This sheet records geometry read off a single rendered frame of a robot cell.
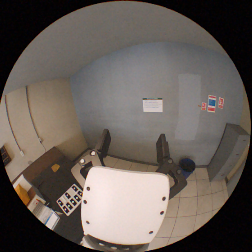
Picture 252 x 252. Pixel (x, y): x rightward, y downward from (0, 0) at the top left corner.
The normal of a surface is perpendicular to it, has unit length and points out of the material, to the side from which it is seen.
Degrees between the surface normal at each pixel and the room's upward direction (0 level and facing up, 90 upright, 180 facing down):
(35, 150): 90
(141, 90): 90
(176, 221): 0
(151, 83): 90
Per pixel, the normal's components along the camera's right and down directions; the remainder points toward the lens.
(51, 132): 0.90, 0.05
